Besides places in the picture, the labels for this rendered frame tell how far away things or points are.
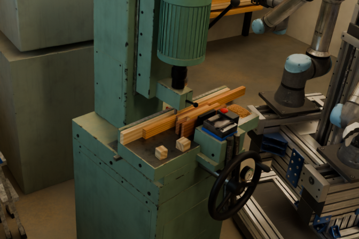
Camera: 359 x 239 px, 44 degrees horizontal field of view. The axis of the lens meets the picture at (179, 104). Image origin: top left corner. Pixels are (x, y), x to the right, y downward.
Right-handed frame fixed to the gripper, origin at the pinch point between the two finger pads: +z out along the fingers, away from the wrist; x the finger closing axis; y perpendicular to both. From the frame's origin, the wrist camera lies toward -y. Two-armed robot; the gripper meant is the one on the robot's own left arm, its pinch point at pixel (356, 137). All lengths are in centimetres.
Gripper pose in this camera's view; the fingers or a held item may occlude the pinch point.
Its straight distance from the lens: 126.8
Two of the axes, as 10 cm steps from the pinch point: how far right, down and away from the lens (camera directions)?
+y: 0.1, 9.1, 4.2
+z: -6.9, 3.1, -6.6
